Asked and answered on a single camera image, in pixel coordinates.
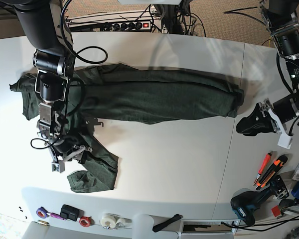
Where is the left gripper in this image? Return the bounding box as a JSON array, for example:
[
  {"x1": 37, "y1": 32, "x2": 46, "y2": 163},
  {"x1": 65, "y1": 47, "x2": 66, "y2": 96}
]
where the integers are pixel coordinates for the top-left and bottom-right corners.
[{"x1": 236, "y1": 96, "x2": 299, "y2": 136}]

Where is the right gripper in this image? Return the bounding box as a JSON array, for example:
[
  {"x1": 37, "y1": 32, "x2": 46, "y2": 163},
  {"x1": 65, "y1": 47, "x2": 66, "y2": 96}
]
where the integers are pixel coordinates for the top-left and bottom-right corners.
[{"x1": 48, "y1": 136, "x2": 93, "y2": 163}]

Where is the dark green t-shirt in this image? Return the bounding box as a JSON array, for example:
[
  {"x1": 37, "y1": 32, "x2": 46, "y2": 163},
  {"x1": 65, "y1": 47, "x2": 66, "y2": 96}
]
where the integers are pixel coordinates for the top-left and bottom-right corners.
[{"x1": 9, "y1": 63, "x2": 245, "y2": 194}]

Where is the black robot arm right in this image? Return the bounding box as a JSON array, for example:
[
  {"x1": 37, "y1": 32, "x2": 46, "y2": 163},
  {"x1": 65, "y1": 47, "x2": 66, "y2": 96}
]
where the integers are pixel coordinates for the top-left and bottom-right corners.
[{"x1": 8, "y1": 0, "x2": 90, "y2": 164}]

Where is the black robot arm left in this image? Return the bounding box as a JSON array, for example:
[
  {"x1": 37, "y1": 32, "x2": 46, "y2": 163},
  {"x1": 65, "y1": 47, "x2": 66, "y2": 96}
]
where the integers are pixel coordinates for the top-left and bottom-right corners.
[{"x1": 236, "y1": 0, "x2": 299, "y2": 136}]

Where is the orange black utility knife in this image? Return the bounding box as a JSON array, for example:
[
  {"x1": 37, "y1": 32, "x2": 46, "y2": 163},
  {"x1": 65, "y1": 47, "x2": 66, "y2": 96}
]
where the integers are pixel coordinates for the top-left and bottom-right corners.
[{"x1": 255, "y1": 154, "x2": 288, "y2": 190}]

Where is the purple tape roll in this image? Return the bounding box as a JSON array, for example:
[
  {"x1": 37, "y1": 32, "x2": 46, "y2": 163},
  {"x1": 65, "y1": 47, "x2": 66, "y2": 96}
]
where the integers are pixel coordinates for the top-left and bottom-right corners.
[{"x1": 36, "y1": 207, "x2": 48, "y2": 219}]

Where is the red tape roll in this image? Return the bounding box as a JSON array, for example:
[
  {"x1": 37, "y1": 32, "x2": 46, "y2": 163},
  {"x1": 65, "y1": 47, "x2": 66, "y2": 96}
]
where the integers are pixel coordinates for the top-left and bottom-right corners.
[{"x1": 79, "y1": 217, "x2": 92, "y2": 228}]

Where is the brass cartridge piece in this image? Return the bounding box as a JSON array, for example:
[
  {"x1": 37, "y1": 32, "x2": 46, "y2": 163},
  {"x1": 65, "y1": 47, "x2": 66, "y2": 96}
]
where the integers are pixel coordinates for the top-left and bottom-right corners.
[{"x1": 37, "y1": 220, "x2": 49, "y2": 226}]

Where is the teal black power drill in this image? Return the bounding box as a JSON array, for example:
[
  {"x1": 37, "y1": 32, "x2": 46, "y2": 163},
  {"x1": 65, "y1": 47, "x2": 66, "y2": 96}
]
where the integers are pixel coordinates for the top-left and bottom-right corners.
[{"x1": 230, "y1": 175, "x2": 289, "y2": 227}]

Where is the white tape roll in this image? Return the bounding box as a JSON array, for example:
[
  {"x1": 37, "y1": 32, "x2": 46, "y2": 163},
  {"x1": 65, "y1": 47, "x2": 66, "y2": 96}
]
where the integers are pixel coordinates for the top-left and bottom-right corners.
[{"x1": 99, "y1": 214, "x2": 117, "y2": 229}]

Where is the red square tag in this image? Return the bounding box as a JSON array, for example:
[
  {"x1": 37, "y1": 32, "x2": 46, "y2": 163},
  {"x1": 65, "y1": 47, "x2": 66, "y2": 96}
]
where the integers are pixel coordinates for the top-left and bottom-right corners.
[{"x1": 271, "y1": 206, "x2": 282, "y2": 218}]

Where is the clear tape roll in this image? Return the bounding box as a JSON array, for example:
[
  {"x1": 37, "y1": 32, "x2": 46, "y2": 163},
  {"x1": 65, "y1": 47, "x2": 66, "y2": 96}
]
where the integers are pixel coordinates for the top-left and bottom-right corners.
[{"x1": 116, "y1": 218, "x2": 132, "y2": 228}]

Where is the white tray with black items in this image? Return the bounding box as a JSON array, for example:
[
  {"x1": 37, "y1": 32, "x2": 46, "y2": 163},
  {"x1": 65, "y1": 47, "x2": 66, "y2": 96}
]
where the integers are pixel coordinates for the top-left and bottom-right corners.
[{"x1": 180, "y1": 220, "x2": 240, "y2": 235}]

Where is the black power strip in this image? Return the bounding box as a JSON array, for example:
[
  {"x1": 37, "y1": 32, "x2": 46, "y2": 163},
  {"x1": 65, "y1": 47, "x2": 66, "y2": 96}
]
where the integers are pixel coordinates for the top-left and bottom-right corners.
[{"x1": 100, "y1": 21, "x2": 151, "y2": 32}]

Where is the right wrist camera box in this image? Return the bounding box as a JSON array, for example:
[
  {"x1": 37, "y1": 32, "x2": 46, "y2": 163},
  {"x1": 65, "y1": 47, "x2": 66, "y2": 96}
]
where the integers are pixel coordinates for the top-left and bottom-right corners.
[{"x1": 51, "y1": 161, "x2": 65, "y2": 173}]

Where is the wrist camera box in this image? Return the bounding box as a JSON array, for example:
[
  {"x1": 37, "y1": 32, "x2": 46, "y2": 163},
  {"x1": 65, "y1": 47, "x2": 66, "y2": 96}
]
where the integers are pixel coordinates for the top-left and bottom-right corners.
[
  {"x1": 51, "y1": 161, "x2": 65, "y2": 173},
  {"x1": 278, "y1": 133, "x2": 292, "y2": 149}
]

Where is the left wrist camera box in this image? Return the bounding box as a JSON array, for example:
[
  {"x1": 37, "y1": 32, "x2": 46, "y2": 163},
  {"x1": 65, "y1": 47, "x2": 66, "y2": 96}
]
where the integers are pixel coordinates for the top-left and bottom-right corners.
[{"x1": 278, "y1": 133, "x2": 292, "y2": 149}]

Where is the black action camera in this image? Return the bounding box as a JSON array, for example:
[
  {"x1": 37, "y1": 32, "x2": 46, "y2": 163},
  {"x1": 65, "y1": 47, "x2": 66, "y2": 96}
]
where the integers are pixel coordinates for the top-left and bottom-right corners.
[{"x1": 60, "y1": 204, "x2": 80, "y2": 221}]

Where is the black strap handle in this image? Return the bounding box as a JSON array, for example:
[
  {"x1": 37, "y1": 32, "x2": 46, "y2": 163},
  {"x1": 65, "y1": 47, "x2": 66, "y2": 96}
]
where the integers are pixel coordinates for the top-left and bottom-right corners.
[{"x1": 152, "y1": 214, "x2": 182, "y2": 233}]

